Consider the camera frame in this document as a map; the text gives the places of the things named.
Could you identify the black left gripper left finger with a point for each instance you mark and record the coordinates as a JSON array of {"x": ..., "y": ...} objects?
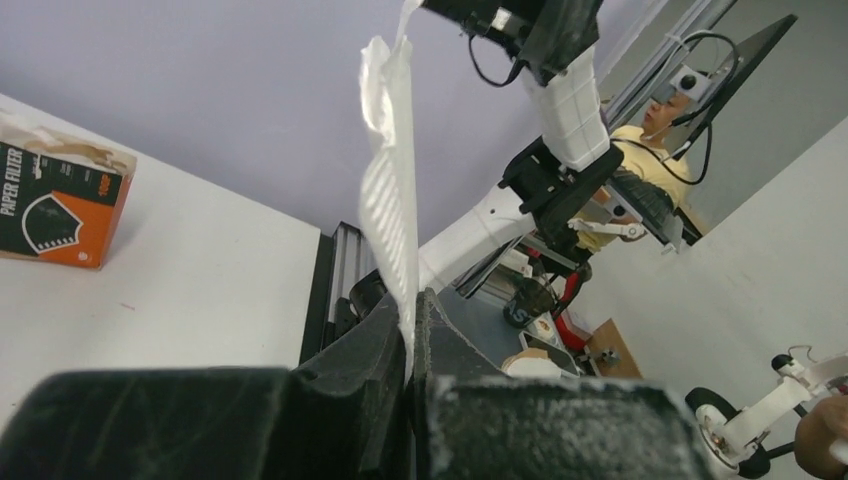
[{"x": 350, "y": 404}]

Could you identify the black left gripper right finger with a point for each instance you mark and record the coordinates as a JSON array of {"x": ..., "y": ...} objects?
[{"x": 459, "y": 419}]

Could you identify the white paper coffee filter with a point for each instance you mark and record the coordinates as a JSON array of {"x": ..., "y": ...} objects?
[{"x": 387, "y": 205}]

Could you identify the orange black coffee filter box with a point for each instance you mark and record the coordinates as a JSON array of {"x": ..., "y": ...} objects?
[{"x": 62, "y": 196}]

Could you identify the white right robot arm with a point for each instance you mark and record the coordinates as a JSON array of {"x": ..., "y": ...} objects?
[{"x": 550, "y": 45}]

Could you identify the black mug with letters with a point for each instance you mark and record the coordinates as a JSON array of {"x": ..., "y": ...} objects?
[{"x": 532, "y": 298}]

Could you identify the person in yellow shirt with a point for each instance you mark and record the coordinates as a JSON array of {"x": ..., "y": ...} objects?
[{"x": 646, "y": 156}]

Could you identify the black monitor screen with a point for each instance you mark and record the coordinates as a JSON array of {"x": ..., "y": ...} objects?
[{"x": 727, "y": 79}]

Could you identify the aluminium rail frame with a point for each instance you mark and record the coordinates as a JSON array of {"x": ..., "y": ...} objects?
[{"x": 342, "y": 260}]

